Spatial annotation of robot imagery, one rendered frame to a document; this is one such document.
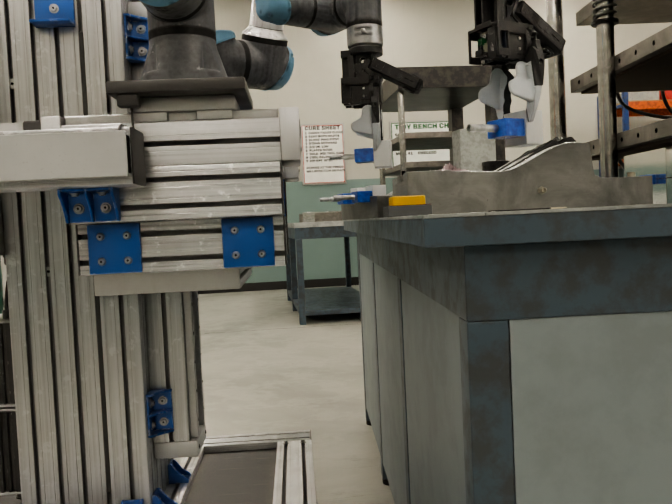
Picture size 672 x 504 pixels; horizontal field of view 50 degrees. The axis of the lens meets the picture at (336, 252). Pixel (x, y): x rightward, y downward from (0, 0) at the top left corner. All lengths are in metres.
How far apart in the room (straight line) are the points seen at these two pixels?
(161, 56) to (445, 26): 8.24
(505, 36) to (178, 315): 0.82
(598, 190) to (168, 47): 0.88
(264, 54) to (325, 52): 7.22
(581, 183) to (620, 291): 0.65
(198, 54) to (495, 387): 0.74
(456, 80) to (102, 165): 5.35
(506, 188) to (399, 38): 7.80
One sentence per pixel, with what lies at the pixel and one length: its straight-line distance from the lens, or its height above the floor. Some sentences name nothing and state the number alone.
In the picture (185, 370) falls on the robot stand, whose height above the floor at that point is 0.51.
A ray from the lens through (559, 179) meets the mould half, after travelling 1.53.
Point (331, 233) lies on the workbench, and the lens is 5.61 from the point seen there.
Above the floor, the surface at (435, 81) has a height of 1.93.
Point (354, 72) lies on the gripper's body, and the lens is 1.53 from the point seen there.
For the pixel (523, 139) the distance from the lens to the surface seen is 1.19.
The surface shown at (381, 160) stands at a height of 0.92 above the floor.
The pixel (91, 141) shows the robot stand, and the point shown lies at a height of 0.93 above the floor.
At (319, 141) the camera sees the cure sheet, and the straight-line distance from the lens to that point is 8.84.
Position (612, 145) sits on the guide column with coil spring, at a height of 1.00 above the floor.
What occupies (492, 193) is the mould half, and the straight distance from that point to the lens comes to 1.49.
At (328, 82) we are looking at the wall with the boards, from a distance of 8.99.
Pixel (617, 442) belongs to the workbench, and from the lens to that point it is 0.95.
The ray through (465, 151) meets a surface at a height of 1.32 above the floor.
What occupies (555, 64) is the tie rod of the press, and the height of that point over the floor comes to 1.35.
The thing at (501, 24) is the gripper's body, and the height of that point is 1.08.
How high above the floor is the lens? 0.80
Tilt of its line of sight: 2 degrees down
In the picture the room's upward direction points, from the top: 3 degrees counter-clockwise
